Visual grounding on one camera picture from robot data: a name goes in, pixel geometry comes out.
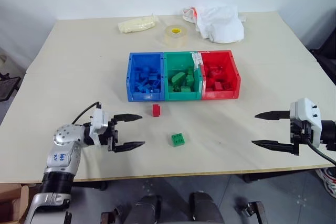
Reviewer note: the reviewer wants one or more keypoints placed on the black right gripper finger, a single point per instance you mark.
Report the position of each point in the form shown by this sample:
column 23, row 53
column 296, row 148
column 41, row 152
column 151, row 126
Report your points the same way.
column 278, row 146
column 275, row 115

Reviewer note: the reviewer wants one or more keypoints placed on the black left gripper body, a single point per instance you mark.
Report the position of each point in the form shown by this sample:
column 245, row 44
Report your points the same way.
column 112, row 134

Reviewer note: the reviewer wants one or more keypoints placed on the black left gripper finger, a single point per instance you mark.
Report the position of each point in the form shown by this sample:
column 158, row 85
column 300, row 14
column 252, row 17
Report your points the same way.
column 128, row 117
column 130, row 145

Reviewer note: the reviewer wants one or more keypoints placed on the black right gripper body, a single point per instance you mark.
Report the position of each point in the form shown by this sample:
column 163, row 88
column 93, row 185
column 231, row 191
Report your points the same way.
column 299, row 130

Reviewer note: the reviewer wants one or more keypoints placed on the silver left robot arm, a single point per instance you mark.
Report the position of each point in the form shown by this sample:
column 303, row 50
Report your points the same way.
column 61, row 153

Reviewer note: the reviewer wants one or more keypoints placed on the cream-coloured packet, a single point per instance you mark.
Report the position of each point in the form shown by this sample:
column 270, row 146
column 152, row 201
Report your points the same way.
column 136, row 25

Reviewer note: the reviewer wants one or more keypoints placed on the small red building block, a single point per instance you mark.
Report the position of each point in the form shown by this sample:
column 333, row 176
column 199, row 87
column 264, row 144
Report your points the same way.
column 156, row 110

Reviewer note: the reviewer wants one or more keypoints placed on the blue building block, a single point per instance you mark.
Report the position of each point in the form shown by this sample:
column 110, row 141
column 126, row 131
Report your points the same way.
column 138, row 87
column 153, row 78

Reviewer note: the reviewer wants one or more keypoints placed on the blue plastic bin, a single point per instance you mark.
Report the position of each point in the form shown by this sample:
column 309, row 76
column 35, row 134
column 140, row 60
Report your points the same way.
column 131, row 77

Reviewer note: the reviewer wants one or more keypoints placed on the black table foot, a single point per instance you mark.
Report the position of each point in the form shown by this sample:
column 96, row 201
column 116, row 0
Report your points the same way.
column 99, row 185
column 252, row 178

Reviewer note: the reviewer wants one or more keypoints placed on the green plastic bin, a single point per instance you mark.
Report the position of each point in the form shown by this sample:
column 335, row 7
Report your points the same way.
column 168, row 95

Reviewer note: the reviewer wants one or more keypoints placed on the green studded building block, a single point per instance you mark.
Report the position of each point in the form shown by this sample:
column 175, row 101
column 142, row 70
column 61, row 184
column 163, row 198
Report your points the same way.
column 178, row 139

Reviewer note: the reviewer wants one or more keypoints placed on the red plastic bin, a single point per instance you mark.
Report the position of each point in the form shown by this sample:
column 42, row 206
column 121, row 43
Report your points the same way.
column 236, row 77

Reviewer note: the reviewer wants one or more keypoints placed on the white sneaker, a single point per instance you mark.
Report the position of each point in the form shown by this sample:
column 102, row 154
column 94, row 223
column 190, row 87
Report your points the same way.
column 328, row 180

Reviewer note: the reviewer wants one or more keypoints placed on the flat green block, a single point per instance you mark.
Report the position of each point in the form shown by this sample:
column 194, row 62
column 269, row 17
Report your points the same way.
column 186, row 89

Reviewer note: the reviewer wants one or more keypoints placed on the rounded green block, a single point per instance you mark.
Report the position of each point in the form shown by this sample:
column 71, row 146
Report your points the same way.
column 178, row 77

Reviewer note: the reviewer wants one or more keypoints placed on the dark rounded shape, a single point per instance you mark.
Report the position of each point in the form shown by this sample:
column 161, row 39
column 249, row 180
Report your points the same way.
column 204, row 208
column 145, row 209

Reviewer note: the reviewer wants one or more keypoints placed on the square green block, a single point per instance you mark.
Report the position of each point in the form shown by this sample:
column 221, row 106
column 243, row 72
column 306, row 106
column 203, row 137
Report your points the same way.
column 190, row 78

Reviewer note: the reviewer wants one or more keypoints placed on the clear tape roll yellow core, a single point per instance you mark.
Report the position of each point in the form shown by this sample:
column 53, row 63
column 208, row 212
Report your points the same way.
column 176, row 36

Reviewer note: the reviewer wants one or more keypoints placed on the crumpled white plastic bag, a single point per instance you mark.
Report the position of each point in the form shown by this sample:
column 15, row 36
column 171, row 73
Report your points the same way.
column 223, row 24

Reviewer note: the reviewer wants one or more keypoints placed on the black chair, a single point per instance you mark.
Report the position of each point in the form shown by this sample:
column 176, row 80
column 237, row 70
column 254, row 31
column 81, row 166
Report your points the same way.
column 9, row 86

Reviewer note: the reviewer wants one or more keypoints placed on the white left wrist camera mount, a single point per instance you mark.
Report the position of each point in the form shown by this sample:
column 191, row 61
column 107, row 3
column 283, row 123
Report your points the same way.
column 99, row 124

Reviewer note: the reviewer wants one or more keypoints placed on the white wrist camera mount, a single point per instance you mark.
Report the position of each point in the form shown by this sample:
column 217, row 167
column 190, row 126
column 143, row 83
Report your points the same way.
column 99, row 124
column 307, row 111

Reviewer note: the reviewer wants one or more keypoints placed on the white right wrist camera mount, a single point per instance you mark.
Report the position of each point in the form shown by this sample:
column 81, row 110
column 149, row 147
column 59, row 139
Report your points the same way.
column 307, row 111

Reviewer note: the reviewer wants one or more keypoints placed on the brown black bracket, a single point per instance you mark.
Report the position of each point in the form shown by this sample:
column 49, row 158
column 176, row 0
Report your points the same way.
column 253, row 212
column 110, row 216

